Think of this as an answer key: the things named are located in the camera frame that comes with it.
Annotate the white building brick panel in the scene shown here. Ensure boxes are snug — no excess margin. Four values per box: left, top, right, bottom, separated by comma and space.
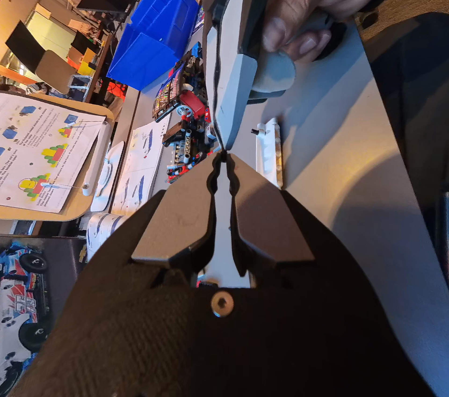
256, 118, 284, 189

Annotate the black toy car box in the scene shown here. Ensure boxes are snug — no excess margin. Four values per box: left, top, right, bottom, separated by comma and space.
0, 236, 87, 397

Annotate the building brick toy car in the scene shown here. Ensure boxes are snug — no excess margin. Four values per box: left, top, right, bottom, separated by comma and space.
152, 41, 225, 184

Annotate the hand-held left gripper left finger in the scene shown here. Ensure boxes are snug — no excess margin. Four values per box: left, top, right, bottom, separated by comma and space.
131, 152, 225, 278

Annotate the rolled instruction booklet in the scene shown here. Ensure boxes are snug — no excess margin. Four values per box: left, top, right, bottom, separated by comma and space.
85, 212, 131, 261

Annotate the open instruction booklet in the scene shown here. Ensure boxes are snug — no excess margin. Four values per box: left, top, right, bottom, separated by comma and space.
112, 119, 172, 216

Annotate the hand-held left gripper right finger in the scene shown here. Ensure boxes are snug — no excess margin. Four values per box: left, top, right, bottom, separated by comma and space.
226, 152, 315, 278

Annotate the printed instruction sheet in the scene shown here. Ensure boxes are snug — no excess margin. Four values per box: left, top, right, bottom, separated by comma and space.
0, 93, 106, 214

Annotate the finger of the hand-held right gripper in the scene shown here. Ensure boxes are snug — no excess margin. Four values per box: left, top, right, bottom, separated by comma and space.
204, 25, 222, 148
214, 0, 259, 151

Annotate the wooden board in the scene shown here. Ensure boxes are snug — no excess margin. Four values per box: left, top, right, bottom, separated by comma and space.
0, 90, 115, 221

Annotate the blue storage bin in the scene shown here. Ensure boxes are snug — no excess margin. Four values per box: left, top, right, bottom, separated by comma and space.
130, 0, 200, 58
106, 23, 180, 92

